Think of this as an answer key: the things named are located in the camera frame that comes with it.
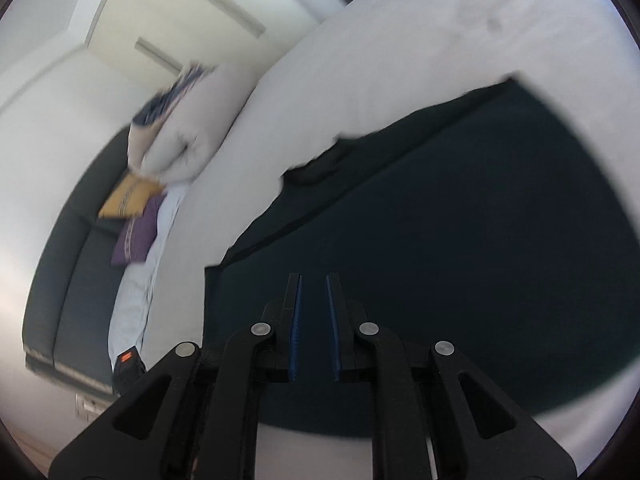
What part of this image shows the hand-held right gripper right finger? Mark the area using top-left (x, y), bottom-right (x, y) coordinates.
top-left (326, 272), bottom-right (578, 480)

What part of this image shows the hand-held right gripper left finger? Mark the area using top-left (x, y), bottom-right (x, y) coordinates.
top-left (48, 272), bottom-right (304, 480)

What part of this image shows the dark green sweater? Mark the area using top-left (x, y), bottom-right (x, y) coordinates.
top-left (202, 77), bottom-right (640, 438)

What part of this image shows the dark green headboard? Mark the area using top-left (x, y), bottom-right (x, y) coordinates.
top-left (22, 125), bottom-right (151, 397)

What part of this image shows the purple patterned pillow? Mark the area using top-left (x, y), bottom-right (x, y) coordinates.
top-left (111, 195), bottom-right (167, 267)

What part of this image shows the yellow patterned pillow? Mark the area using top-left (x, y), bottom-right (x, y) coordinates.
top-left (98, 174), bottom-right (166, 220)

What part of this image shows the rolled cream duvet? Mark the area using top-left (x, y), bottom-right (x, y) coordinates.
top-left (127, 62), bottom-right (262, 184)

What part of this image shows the folded blue blanket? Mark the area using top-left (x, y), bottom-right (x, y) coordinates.
top-left (132, 63), bottom-right (207, 129)

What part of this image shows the white bed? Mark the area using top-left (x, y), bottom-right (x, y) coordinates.
top-left (135, 0), bottom-right (640, 480)

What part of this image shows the white wardrobe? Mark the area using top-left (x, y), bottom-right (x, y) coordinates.
top-left (85, 0), bottom-right (351, 82)

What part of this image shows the white wall outlet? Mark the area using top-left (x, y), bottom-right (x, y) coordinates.
top-left (75, 394), bottom-right (109, 419)

